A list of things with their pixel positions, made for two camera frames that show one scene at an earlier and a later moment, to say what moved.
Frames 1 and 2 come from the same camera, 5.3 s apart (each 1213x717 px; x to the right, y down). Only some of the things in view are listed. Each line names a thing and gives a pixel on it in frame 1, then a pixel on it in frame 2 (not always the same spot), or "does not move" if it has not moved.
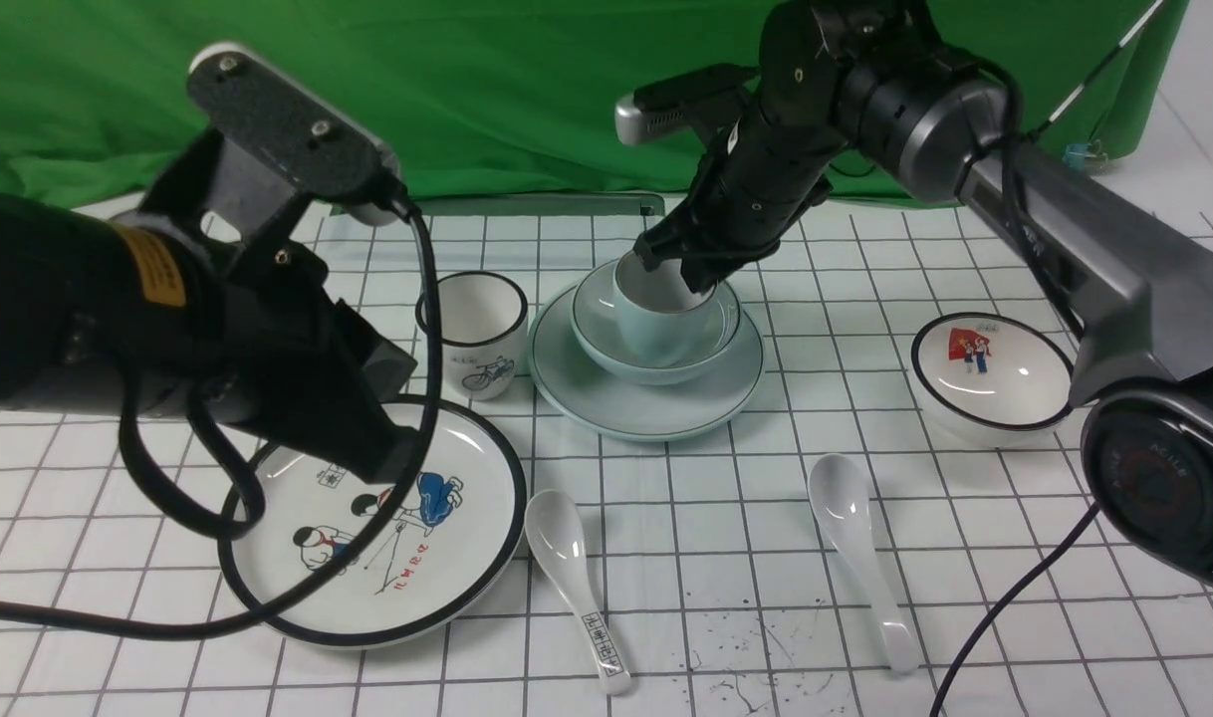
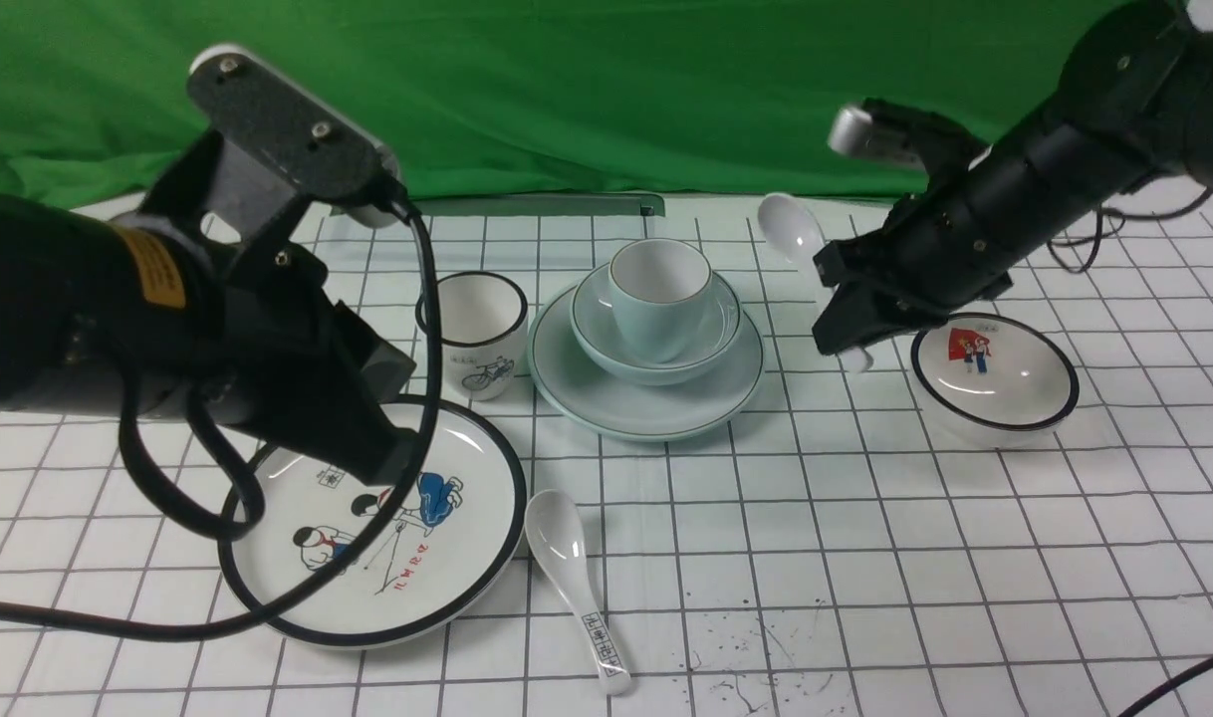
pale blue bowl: [604, 341] does not move
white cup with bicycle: [483, 320] does not move
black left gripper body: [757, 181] → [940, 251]
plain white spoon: [840, 495] → [796, 229]
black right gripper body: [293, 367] does not move
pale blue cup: [665, 316] does not move
